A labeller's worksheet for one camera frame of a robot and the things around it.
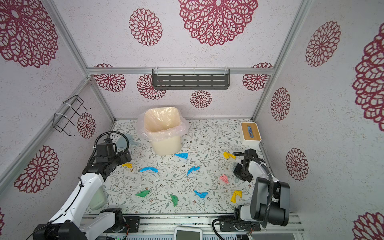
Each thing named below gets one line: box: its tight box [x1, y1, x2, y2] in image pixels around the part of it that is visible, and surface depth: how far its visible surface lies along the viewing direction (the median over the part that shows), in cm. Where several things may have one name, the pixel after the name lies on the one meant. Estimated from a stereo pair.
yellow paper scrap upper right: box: [223, 152, 237, 160], surface depth 101 cm
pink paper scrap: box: [219, 174, 230, 184], surface depth 91 cm
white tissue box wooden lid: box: [240, 122, 262, 146], surface depth 107 cm
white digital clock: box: [173, 226, 204, 240], surface depth 69 cm
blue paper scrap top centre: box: [174, 152, 189, 160], surface depth 102 cm
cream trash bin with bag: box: [137, 107, 188, 156], surface depth 92 cm
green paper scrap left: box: [135, 189, 151, 198], surface depth 85 cm
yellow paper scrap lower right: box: [230, 190, 243, 204], surface depth 84 cm
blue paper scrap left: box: [139, 166, 159, 173], surface depth 95 cm
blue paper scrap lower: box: [193, 190, 209, 199], surface depth 84 cm
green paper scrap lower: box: [170, 194, 179, 207], surface depth 82 cm
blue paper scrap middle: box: [186, 166, 201, 176], surface depth 95 cm
